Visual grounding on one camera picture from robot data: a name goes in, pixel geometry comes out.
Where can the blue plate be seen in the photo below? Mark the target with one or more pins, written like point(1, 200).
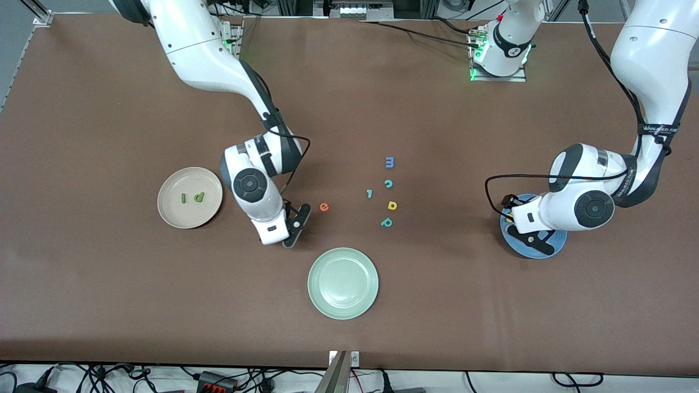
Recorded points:
point(560, 240)

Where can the teal letter p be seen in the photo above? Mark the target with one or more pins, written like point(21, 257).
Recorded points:
point(386, 222)

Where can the grey metal post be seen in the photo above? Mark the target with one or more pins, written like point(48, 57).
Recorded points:
point(336, 376)

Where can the pale green plate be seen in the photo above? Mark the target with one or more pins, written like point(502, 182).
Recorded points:
point(343, 283)

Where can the black plug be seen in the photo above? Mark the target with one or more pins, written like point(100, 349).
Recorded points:
point(384, 382)

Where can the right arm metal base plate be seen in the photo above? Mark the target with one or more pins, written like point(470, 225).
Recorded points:
point(237, 43)

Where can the black red power strip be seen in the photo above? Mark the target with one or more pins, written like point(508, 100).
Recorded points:
point(215, 382)

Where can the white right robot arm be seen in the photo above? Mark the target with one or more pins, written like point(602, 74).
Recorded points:
point(202, 54)

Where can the small white bracket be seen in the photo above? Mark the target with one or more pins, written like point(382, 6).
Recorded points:
point(355, 358)

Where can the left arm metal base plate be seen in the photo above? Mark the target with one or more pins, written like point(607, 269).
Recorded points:
point(497, 78)

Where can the silver metal device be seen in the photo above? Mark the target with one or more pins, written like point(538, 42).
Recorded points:
point(355, 11)

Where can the black power adapter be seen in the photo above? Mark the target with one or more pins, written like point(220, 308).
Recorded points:
point(33, 388)

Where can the beige brown plate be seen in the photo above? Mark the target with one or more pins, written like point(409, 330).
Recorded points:
point(190, 215)

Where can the green letter p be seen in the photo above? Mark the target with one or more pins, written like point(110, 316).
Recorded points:
point(199, 197)

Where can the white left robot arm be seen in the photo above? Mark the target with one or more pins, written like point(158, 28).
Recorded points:
point(655, 54)

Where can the aluminium frame post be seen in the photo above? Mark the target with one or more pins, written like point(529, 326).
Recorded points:
point(43, 19)

